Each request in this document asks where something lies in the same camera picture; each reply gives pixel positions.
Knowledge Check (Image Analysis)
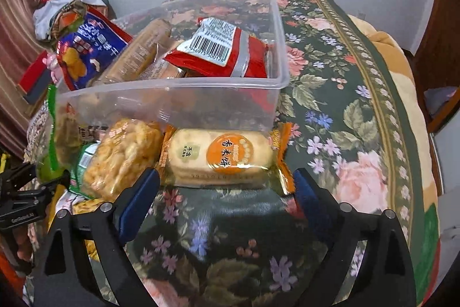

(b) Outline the green edged bread pack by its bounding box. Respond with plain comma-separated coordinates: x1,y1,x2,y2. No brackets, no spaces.
23,84,83,183

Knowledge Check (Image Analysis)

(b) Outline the puffed rice cake pack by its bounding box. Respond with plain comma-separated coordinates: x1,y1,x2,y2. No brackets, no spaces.
81,118,164,201

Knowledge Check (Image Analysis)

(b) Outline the blue red biscuit bag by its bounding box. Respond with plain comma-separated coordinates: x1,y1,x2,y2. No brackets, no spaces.
56,7,132,91

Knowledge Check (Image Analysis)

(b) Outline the orange rice cracker pack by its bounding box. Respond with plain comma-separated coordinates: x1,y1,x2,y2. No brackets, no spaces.
158,122,295,196

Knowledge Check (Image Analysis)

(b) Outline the round cracker roll pack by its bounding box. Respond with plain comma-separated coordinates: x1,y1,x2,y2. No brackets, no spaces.
92,19,172,87

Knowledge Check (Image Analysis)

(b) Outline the red silver snack packet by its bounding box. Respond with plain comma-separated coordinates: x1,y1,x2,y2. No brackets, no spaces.
164,17,268,79

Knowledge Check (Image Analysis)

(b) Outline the orange sleeve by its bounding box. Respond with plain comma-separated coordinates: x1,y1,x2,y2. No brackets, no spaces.
0,251,25,297

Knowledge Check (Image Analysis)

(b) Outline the yellow noodle snack pack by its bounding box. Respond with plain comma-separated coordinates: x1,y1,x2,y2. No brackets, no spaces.
46,184,106,261

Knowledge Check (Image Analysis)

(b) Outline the green barcode snack packet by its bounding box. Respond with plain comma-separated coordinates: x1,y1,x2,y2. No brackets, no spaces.
69,142,100,199

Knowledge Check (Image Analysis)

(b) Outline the floral green bedspread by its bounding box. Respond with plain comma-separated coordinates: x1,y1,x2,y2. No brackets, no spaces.
127,0,439,306

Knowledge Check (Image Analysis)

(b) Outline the brown wooden door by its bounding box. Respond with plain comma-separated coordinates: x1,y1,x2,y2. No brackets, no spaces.
409,0,460,135

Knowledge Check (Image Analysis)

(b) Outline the clear plastic storage box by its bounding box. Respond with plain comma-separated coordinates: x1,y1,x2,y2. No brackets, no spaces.
53,0,292,135

